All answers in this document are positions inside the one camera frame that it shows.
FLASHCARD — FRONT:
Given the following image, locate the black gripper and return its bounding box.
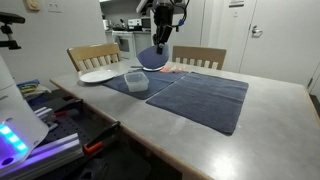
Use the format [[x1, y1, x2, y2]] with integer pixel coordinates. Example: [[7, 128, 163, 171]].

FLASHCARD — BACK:
[[153, 3, 175, 55]]

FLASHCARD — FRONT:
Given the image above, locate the blue bowl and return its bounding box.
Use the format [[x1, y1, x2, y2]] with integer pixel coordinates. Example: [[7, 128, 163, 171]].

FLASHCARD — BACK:
[[136, 43, 170, 71]]

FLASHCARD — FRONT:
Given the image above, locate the white kitchen base cabinet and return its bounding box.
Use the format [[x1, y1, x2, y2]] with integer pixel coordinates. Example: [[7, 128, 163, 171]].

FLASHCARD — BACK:
[[133, 32, 153, 60]]

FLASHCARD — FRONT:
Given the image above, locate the microwave oven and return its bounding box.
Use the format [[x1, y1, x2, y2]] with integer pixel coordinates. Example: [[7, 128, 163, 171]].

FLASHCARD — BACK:
[[140, 17, 152, 30]]

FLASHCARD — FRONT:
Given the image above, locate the white countertop appliance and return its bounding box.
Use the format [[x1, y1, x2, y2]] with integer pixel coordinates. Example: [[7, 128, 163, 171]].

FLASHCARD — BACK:
[[127, 18, 142, 32]]

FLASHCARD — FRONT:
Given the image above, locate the orange snack packet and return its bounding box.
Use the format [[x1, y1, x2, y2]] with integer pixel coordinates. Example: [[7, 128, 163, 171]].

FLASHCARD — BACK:
[[159, 64, 186, 74]]

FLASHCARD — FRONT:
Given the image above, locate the white kitchen stove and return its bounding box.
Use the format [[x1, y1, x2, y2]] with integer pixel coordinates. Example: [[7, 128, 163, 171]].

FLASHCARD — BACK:
[[111, 30, 137, 61]]

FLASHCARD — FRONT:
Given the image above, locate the light wooden slat-back chair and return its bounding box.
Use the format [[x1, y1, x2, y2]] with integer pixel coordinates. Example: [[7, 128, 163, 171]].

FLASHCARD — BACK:
[[66, 42, 123, 73], [171, 45, 228, 71]]

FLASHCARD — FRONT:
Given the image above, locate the dark blue woven placemat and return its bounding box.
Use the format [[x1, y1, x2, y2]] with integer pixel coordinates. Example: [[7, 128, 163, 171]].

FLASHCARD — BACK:
[[145, 71, 250, 136], [102, 69, 189, 101]]

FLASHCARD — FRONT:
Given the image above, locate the clear plastic container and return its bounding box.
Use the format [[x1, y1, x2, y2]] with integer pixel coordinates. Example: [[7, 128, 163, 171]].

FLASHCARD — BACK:
[[123, 71, 150, 93]]

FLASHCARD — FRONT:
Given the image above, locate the large white plate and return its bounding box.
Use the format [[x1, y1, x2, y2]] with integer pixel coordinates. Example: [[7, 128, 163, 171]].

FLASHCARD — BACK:
[[79, 69, 119, 84]]

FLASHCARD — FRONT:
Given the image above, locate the door sign plate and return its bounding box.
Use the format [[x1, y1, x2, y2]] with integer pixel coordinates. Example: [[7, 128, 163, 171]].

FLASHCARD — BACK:
[[229, 0, 245, 8]]

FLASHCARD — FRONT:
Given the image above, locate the white door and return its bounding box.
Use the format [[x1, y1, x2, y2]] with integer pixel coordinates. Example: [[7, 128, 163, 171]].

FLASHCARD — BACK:
[[239, 0, 320, 86]]

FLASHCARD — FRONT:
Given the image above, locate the black perforated mounting board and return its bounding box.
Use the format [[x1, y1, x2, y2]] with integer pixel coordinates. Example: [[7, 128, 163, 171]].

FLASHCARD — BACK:
[[31, 89, 121, 158]]

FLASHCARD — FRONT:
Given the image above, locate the folded cloth pile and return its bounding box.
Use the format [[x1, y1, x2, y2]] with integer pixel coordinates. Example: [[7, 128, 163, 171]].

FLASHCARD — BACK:
[[16, 79, 52, 102]]

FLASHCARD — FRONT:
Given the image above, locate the silver metal block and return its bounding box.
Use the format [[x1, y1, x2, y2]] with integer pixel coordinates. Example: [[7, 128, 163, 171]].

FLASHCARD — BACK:
[[33, 106, 59, 133]]

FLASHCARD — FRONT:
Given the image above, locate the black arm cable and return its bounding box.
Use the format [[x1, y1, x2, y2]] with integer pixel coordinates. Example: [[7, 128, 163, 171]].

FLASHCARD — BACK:
[[168, 0, 191, 33]]

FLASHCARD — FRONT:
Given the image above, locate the silver door lever handle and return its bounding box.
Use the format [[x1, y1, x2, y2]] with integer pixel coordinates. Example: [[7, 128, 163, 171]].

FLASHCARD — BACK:
[[251, 25, 264, 38]]

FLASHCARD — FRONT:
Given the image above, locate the black clamp with orange handle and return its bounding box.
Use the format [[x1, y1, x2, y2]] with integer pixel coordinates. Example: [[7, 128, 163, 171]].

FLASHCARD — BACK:
[[83, 120, 122, 156], [53, 99, 84, 118]]

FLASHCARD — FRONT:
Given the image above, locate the beige wall thermostat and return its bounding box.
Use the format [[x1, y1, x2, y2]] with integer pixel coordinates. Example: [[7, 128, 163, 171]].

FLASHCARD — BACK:
[[22, 0, 41, 13]]

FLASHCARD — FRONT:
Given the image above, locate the black camera tripod mount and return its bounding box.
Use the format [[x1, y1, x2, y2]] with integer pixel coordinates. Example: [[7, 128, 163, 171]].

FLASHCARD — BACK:
[[0, 12, 27, 51]]

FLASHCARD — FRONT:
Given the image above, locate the aluminium extrusion rail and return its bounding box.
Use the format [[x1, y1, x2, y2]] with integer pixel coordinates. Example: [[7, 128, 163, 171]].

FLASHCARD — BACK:
[[0, 133, 84, 180]]

